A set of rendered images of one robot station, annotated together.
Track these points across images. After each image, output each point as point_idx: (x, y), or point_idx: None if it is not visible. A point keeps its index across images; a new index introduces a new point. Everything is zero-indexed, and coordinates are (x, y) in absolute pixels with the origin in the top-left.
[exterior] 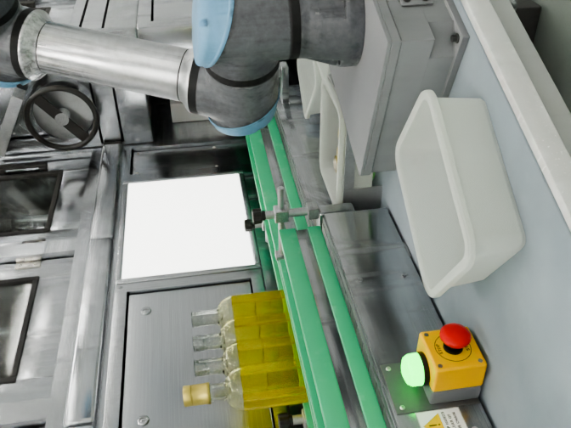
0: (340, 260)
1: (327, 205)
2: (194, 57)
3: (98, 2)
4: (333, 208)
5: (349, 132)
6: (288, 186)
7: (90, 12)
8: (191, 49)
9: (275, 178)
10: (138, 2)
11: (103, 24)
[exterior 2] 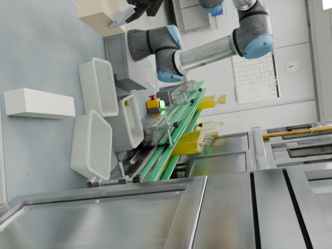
0: (158, 119)
1: (148, 128)
2: (182, 47)
3: (275, 228)
4: (147, 127)
5: (142, 84)
6: (148, 167)
7: (282, 201)
8: (181, 51)
9: (151, 171)
10: (194, 231)
11: (253, 181)
